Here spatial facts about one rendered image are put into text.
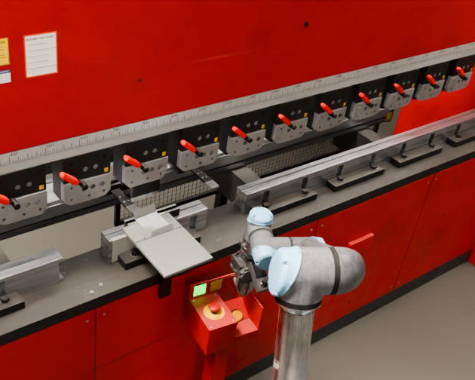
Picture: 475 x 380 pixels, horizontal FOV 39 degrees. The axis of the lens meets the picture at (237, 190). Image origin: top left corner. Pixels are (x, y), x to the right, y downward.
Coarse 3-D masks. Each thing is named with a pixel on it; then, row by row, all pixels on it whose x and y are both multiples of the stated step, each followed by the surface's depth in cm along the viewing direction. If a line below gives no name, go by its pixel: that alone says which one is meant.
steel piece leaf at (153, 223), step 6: (144, 216) 225; (150, 216) 225; (156, 216) 226; (138, 222) 222; (144, 222) 222; (150, 222) 223; (156, 222) 223; (162, 222) 224; (144, 228) 220; (150, 228) 220; (156, 228) 221; (162, 228) 219; (168, 228) 221; (150, 234) 218
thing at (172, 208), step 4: (172, 204) 233; (164, 208) 230; (168, 208) 231; (172, 208) 232; (176, 208) 231; (160, 212) 230; (164, 212) 229; (168, 212) 229; (172, 212) 230; (176, 212) 232; (124, 220) 222; (128, 220) 223; (132, 220) 224; (124, 224) 223
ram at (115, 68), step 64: (0, 0) 152; (64, 0) 162; (128, 0) 172; (192, 0) 185; (256, 0) 199; (320, 0) 216; (384, 0) 236; (448, 0) 259; (64, 64) 171; (128, 64) 183; (192, 64) 197; (256, 64) 214; (320, 64) 233; (0, 128) 170; (64, 128) 181
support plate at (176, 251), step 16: (176, 224) 224; (144, 240) 215; (160, 240) 216; (176, 240) 218; (192, 240) 219; (160, 256) 210; (176, 256) 211; (192, 256) 212; (208, 256) 213; (160, 272) 205; (176, 272) 206
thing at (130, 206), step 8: (112, 168) 240; (112, 176) 236; (112, 184) 234; (120, 184) 235; (112, 192) 233; (120, 192) 234; (120, 200) 230; (128, 200) 231; (128, 208) 227; (136, 208) 228
